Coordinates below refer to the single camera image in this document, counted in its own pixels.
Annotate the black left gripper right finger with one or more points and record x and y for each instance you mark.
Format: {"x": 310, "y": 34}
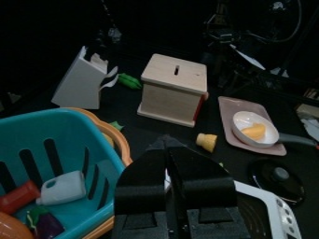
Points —
{"x": 203, "y": 183}

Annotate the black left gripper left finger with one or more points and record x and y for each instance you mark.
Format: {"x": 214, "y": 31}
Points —
{"x": 139, "y": 183}

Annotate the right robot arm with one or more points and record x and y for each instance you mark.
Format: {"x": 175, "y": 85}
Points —
{"x": 224, "y": 40}

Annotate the black pot lid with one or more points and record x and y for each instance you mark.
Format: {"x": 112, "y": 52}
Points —
{"x": 278, "y": 180}

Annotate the white toy microwave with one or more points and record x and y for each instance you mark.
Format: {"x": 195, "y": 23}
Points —
{"x": 270, "y": 211}

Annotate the white toy milk jug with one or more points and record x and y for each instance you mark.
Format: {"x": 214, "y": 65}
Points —
{"x": 63, "y": 188}

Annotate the green toy leaf piece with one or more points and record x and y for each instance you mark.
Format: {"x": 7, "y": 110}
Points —
{"x": 116, "y": 125}

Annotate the yellow toy food piece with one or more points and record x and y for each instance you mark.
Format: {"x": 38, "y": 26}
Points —
{"x": 254, "y": 130}

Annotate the pink rectangular tray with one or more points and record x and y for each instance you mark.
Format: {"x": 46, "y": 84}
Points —
{"x": 244, "y": 124}

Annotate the white toy frying pan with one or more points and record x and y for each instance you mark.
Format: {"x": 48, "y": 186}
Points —
{"x": 259, "y": 130}

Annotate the teal plastic basket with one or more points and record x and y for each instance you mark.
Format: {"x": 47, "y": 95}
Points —
{"x": 50, "y": 161}

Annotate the purple toy eggplant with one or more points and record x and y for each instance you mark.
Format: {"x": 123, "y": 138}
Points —
{"x": 47, "y": 224}

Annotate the red toy bottle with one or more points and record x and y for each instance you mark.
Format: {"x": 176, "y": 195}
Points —
{"x": 18, "y": 196}

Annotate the wooden coin box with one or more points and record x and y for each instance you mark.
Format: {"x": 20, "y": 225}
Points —
{"x": 174, "y": 90}

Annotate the green toy pea pod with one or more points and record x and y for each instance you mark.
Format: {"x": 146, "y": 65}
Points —
{"x": 130, "y": 81}

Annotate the orange toy fruit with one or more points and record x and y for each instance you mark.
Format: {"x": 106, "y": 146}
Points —
{"x": 12, "y": 227}

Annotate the white toy knife block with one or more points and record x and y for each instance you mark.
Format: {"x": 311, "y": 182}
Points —
{"x": 80, "y": 81}

